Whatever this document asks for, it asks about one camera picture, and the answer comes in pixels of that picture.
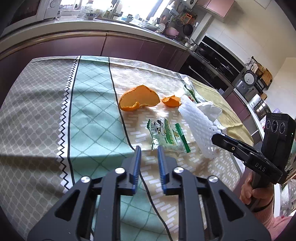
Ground pink wall cabinet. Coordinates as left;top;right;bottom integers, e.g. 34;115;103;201
196;0;235;18

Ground black integrated stove hood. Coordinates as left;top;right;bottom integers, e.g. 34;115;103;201
199;35;245;77

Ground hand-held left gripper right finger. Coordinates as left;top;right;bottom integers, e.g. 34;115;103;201
157;146;271;241

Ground person's right forearm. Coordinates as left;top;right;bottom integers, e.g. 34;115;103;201
255;197;296;241

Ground small orange peel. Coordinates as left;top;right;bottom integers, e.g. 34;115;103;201
161;95;181;108

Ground white microwave oven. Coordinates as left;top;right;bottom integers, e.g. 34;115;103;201
0;0;62;35

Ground brown base cabinets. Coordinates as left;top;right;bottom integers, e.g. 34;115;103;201
0;31;192;100

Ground wooden boards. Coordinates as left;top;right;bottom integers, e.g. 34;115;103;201
260;68;273;86

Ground green white candy wrapper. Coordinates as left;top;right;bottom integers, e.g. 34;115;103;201
147;117;191;153

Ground white tissue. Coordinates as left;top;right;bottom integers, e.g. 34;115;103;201
195;102;223;123

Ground white foam fruit net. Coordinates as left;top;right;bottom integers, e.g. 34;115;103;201
178;95;223;160

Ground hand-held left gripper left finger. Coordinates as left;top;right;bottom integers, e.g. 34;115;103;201
27;146;142;241

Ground person's right hand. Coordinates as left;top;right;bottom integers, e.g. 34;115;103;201
239;173;275;212

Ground steel kitchen faucet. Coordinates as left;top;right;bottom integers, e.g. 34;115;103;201
109;0;121;19

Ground grey rice cooker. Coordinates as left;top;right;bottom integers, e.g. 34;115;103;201
235;70;258;95

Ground red green candy wrapper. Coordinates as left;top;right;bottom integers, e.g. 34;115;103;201
183;84;206;104

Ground patchwork patterned tablecloth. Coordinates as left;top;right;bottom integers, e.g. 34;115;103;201
0;55;255;241

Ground grey kitchen countertop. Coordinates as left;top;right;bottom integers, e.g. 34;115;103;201
0;16;192;50

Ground black built-in oven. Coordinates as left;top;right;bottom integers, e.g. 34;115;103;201
179;53;232;93

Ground silver pot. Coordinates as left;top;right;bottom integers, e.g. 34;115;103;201
253;98;271;121

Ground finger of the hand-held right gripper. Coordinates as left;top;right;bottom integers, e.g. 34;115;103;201
211;134;251;163

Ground large orange peel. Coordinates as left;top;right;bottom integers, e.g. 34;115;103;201
119;85;160;112

